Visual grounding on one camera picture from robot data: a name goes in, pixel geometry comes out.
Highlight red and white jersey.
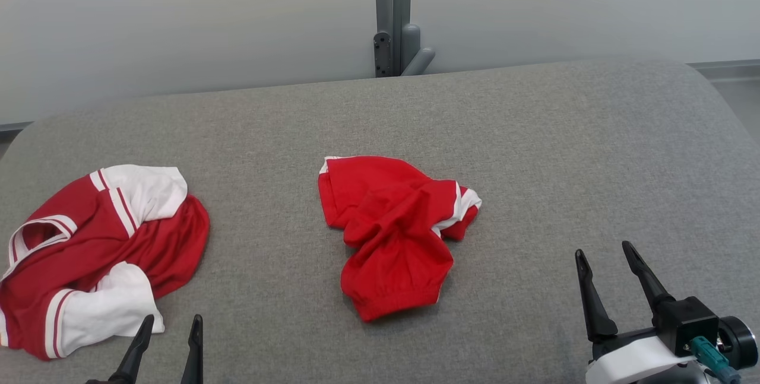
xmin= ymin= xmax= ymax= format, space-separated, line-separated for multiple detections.
xmin=0 ymin=164 xmax=211 ymax=361

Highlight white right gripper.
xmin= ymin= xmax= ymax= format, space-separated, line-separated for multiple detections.
xmin=575 ymin=240 xmax=707 ymax=384

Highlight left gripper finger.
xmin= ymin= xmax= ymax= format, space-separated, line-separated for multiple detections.
xmin=109 ymin=314 xmax=155 ymax=384
xmin=180 ymin=314 xmax=204 ymax=384

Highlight black post bracket plate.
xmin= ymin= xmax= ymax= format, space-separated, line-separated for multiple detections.
xmin=373 ymin=31 xmax=392 ymax=78

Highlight red shorts with white stripes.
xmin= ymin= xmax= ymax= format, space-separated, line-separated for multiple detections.
xmin=318 ymin=155 xmax=483 ymax=322

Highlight teal right camera connector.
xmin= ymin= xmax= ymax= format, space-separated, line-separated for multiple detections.
xmin=690 ymin=337 xmax=743 ymax=384

